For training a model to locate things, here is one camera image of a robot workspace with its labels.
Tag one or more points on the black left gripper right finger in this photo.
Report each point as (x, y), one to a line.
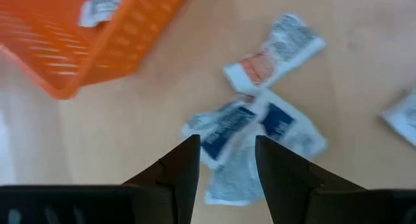
(325, 204)

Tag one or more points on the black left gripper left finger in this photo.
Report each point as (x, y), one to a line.
(146, 204)

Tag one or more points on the white packet with black text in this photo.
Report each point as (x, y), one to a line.
(237, 181)
(100, 6)
(403, 117)

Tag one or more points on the white packet with blue print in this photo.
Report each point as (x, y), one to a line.
(224, 130)
(286, 126)

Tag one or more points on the white packet with orange label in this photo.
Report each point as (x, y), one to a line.
(279, 52)

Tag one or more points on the orange plastic basket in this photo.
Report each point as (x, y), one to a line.
(65, 39)

